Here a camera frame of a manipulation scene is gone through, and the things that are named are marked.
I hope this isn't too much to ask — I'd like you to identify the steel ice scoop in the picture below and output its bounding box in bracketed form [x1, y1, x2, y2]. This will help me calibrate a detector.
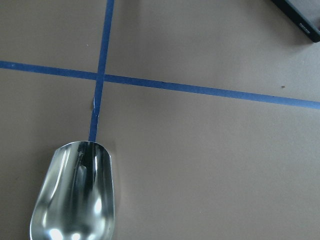
[29, 141, 115, 240]

